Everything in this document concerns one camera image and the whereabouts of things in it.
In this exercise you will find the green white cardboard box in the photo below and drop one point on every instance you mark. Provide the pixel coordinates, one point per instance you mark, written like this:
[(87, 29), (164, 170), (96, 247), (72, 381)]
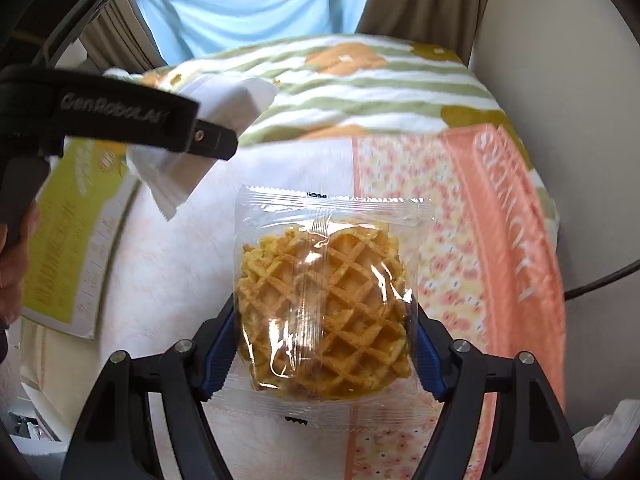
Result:
[(60, 240)]

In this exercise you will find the person's left hand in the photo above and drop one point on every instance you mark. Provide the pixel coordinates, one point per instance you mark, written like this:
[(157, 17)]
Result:
[(15, 280)]

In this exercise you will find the white snack packet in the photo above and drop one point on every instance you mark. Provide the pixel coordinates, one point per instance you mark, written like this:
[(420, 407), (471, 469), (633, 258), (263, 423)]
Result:
[(165, 180)]

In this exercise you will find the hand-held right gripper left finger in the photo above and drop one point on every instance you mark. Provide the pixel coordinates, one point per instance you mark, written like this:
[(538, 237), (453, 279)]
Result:
[(220, 355)]

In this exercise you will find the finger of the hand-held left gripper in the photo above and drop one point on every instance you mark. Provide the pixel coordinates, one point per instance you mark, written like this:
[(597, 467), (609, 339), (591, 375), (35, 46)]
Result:
[(215, 140)]

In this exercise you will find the clear waffle packet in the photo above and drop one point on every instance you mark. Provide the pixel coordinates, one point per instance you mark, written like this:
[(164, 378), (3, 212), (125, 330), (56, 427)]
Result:
[(325, 310)]

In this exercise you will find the floral striped blanket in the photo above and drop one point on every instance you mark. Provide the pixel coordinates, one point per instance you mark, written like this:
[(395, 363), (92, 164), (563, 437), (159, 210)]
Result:
[(375, 90)]

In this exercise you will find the brown curtain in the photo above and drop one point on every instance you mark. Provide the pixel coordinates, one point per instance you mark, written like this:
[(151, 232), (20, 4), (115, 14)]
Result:
[(117, 35), (425, 5)]

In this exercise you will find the pink floral cloth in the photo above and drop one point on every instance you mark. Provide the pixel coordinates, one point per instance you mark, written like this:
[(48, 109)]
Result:
[(500, 240)]

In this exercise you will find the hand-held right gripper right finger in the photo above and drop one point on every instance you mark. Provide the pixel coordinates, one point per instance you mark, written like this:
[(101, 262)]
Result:
[(430, 360)]

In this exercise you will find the light blue cloth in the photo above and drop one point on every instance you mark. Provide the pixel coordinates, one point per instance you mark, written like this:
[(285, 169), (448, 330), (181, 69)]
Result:
[(250, 10)]

